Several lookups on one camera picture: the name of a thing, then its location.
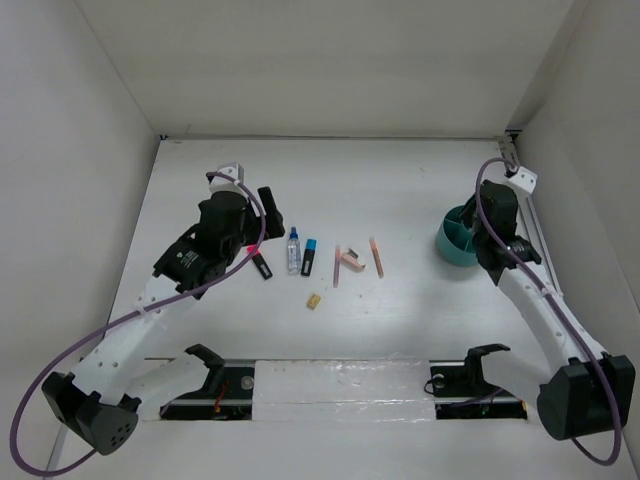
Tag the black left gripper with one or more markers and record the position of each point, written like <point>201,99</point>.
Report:
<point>273,218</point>

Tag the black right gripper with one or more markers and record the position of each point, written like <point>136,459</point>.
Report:
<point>467,209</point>

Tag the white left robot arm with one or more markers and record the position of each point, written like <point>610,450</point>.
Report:
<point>102,398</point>

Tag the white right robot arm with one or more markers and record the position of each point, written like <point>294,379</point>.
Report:
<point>582,390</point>

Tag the blue and black highlighter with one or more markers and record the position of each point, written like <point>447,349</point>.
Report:
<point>308,257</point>

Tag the clear spray bottle blue cap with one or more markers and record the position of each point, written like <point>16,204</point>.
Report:
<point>294,257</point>

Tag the pink and black highlighter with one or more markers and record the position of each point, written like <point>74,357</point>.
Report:
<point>260,262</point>

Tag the teal round divided organizer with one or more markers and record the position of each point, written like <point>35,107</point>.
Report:
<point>454,241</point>

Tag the tan rectangular eraser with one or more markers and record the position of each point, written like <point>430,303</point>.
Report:
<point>313,301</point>

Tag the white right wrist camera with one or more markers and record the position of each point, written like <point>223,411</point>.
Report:
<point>521,180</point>

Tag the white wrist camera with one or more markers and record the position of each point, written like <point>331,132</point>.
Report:
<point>228,178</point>
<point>521,180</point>

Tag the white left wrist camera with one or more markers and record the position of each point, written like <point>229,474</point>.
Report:
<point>228,178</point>

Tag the aluminium rail at right edge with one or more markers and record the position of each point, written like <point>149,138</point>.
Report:
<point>529,222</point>

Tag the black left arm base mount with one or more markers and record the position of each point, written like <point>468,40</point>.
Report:
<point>226,393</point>

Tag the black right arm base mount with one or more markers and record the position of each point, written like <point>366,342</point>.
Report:
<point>461,392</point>

